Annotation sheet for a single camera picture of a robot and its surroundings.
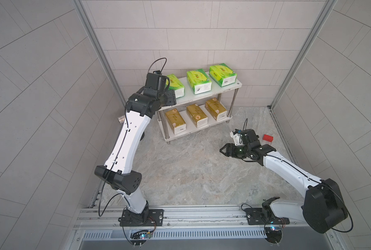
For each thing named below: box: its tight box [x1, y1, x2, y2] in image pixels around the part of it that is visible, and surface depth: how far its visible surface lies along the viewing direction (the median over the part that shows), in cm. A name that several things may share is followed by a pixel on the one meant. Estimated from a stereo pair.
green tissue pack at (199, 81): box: [186, 68, 213, 95], surface depth 79 cm
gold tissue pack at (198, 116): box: [186, 103, 208, 129], surface depth 98 cm
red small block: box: [262, 133, 274, 143], surface depth 100 cm
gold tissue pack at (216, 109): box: [204, 97, 228, 122], surface depth 103 cm
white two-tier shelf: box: [156, 71, 243, 145], surface depth 88 cm
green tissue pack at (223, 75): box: [208, 63, 238, 87], surface depth 83 cm
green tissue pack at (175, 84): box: [165, 73, 185, 99], surface depth 76 cm
